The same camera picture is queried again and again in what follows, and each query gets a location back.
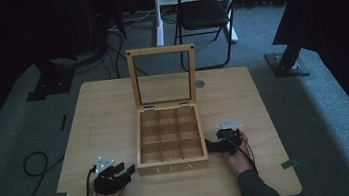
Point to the black stand base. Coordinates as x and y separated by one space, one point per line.
51 81

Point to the black tape strip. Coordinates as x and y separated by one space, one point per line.
63 122

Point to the person's right hand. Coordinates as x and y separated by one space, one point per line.
241 162

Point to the white desk frame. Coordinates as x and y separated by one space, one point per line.
159 19

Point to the wooden compartment box with lid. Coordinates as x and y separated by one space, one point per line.
173 168

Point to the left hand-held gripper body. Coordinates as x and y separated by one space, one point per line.
107 183

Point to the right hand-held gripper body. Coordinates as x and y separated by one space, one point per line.
229 136

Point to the black slanted stand with base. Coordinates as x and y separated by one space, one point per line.
287 60

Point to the black folding chair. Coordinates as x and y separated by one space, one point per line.
202 14

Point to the round metal table grommet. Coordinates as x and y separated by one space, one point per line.
200 83

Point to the dark curtain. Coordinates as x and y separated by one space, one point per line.
336 7

